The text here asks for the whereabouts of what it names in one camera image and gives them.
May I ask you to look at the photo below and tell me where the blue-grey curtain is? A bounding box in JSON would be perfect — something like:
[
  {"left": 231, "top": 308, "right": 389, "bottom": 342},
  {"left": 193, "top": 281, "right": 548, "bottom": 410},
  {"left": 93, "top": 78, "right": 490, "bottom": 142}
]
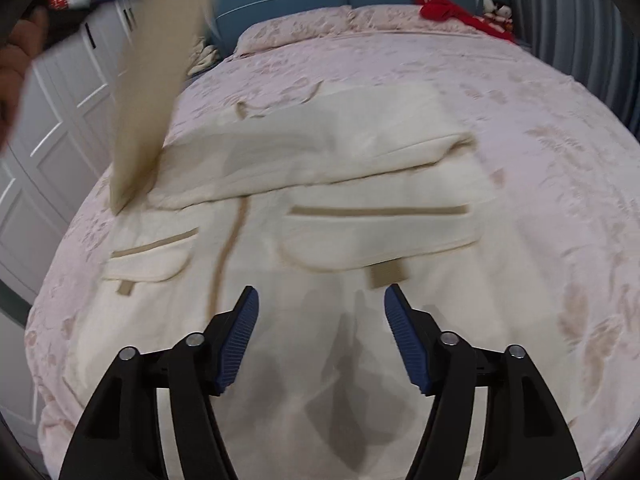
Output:
[{"left": 511, "top": 0, "right": 639, "bottom": 136}]

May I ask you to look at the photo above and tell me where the red garment on bed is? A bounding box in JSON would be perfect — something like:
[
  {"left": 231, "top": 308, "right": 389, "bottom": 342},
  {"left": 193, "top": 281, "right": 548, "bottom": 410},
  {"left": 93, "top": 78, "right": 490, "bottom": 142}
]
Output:
[{"left": 413, "top": 0, "right": 516, "bottom": 44}]

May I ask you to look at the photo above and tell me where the pile of cream clothes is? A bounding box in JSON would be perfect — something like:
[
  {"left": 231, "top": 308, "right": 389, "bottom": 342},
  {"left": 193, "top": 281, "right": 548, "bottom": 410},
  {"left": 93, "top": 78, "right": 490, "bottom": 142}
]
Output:
[{"left": 186, "top": 37, "right": 220, "bottom": 78}]

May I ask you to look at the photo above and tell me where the cream quilted jacket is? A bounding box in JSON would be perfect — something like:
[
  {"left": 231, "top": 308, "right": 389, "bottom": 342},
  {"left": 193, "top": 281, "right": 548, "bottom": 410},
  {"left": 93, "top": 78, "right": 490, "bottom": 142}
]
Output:
[{"left": 65, "top": 0, "right": 576, "bottom": 479}]

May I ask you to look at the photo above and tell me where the person's left hand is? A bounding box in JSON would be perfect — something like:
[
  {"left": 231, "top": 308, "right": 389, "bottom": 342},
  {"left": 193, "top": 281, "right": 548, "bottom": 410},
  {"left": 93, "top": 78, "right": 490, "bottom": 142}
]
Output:
[{"left": 0, "top": 8, "right": 48, "bottom": 148}]

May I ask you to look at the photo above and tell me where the plush toy by curtain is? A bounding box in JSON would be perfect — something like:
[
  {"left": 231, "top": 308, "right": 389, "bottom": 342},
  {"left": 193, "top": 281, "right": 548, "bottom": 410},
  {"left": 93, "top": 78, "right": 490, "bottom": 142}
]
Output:
[{"left": 482, "top": 0, "right": 513, "bottom": 32}]

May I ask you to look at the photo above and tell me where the pink butterfly bedspread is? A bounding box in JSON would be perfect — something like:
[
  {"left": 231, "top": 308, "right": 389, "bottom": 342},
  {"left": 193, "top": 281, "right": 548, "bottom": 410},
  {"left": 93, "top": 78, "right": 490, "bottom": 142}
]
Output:
[{"left": 25, "top": 6, "right": 639, "bottom": 478}]

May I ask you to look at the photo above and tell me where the white panelled wardrobe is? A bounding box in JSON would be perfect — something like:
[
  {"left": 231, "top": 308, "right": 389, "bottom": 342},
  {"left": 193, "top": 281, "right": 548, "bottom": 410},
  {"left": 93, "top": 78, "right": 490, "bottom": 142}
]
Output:
[{"left": 1, "top": 0, "right": 137, "bottom": 420}]

